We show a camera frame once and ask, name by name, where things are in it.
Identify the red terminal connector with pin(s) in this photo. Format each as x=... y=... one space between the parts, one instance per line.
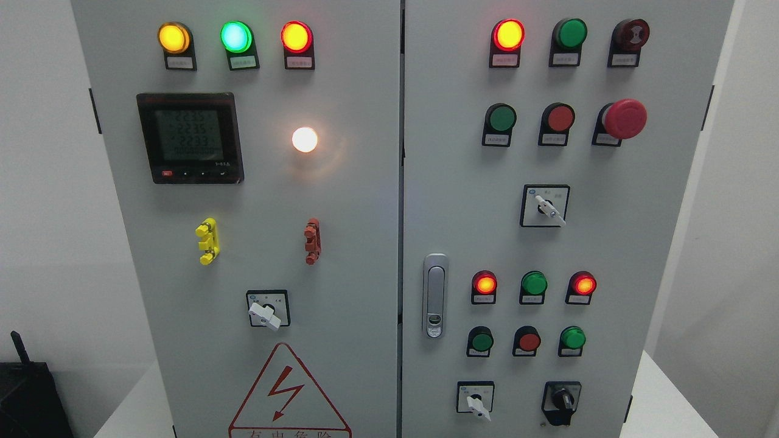
x=313 y=245

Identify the red lit lamp lower left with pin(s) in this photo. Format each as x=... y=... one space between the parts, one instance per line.
x=484 y=288

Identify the red lit lamp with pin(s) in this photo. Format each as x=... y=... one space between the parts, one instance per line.
x=580 y=288
x=506 y=41
x=484 y=288

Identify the white lit indicator lamp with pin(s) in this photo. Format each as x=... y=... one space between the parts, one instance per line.
x=305 y=139

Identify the green push button upper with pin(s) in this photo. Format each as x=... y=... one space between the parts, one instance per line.
x=499 y=121

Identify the green push button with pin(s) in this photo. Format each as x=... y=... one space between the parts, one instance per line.
x=480 y=342
x=499 y=121

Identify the green push button lower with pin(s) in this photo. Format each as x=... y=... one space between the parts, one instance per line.
x=480 y=342

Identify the left grey cabinet door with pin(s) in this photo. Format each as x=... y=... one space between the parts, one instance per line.
x=343 y=309

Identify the grey cabinet door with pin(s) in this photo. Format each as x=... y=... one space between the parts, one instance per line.
x=343 y=309
x=464 y=200

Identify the green lamp lower middle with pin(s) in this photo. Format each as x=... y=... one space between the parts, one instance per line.
x=533 y=287

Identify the right grey cabinet door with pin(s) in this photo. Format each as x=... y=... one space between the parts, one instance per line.
x=464 y=200

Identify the yellow terminal connector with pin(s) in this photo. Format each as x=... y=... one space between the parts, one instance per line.
x=207 y=232

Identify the red push button lower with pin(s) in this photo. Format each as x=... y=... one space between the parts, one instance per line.
x=527 y=341

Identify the red push button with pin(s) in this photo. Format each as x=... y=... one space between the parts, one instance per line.
x=527 y=341
x=557 y=119

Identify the red push button upper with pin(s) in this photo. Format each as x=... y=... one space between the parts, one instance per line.
x=557 y=119

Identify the red lit lamp lower right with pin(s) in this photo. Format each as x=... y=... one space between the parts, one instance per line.
x=580 y=288

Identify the red lit lamp left door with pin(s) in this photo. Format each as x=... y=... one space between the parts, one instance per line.
x=298 y=48

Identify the red high voltage warning sticker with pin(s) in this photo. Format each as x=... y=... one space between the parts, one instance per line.
x=286 y=401

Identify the black digital power meter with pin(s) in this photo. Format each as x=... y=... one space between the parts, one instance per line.
x=191 y=138

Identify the green lamp bottom right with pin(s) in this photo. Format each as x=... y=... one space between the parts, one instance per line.
x=571 y=342

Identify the red lit lamp right top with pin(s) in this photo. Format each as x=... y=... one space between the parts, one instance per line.
x=506 y=41

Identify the green lit indicator lamp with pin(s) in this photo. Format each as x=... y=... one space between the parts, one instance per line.
x=240 y=46

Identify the red emergency stop mushroom button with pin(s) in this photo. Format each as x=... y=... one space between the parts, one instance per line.
x=618 y=121

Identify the green lamp right top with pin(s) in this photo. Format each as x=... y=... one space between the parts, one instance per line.
x=567 y=39

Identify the yellow indicator lamp top left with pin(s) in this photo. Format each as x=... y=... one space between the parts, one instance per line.
x=176 y=41

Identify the black device with antenna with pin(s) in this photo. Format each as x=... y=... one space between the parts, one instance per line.
x=30 y=404

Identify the silver door lock handle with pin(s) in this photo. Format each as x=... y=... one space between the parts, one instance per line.
x=435 y=276

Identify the white selector switch left door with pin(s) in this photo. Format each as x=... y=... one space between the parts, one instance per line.
x=268 y=308

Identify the white selector switch right upper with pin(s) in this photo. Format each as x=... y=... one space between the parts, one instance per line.
x=544 y=206

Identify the white selector switch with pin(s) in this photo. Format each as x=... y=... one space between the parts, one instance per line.
x=476 y=398
x=544 y=206

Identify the white selector switch right lower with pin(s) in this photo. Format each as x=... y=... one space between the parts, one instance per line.
x=476 y=398

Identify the black knob selector switch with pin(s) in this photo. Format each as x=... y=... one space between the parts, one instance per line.
x=560 y=401

